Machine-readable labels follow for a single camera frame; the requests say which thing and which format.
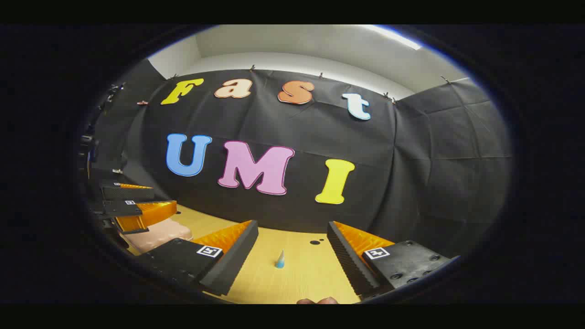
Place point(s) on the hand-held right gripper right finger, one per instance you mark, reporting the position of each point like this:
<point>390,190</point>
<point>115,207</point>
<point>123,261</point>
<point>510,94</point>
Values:
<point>347,258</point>

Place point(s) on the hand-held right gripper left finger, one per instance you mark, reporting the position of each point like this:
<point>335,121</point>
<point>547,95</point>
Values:
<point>237,251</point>

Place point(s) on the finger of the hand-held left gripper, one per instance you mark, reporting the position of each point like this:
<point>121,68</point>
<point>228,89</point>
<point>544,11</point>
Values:
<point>128,193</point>
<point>121,209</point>

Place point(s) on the light blue squeeze tube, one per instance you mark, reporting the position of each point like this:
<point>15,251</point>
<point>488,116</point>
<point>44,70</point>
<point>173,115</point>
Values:
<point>279,261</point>

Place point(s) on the pink suitcase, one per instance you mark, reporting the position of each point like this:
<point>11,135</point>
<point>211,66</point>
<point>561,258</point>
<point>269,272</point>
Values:
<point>157,235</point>

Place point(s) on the black backdrop cloth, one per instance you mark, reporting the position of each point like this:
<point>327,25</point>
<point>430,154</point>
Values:
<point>411,160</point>

